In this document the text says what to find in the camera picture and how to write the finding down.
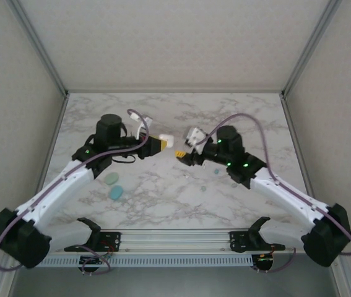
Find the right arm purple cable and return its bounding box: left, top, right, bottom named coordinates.
left=206, top=113, right=351, bottom=275

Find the mint green earbud charging case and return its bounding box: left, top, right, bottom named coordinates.
left=103, top=172, right=120, bottom=186

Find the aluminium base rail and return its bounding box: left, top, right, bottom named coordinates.
left=48, top=228, right=298, bottom=253

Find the aluminium back edge rail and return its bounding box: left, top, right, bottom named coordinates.
left=66, top=88, right=285, bottom=95

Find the aluminium frame leg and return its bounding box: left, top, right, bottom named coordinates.
left=331, top=265, right=351, bottom=297
left=0, top=268, right=19, bottom=297

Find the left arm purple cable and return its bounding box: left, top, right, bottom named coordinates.
left=0, top=108, right=150, bottom=275

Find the white earbud charging case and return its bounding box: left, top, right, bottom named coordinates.
left=158, top=133, right=175, bottom=148

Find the blue earbud charging case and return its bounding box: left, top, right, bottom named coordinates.
left=107, top=184, right=124, bottom=202

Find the aluminium frame post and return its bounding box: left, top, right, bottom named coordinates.
left=6, top=0, right=69, bottom=97
left=282, top=0, right=345, bottom=97

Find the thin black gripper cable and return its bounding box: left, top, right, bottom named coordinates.
left=113, top=153, right=137, bottom=165

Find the small electronics board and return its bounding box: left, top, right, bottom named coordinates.
left=79, top=254, right=111, bottom=275
left=251, top=252, right=275, bottom=273

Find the aluminium side edge rail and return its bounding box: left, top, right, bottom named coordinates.
left=280, top=92, right=315, bottom=202
left=34, top=92, right=70, bottom=202

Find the white slotted cable tray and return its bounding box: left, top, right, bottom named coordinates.
left=35, top=255, right=254, bottom=269

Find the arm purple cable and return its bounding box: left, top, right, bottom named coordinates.
left=206, top=113, right=351, bottom=275
left=0, top=108, right=150, bottom=275

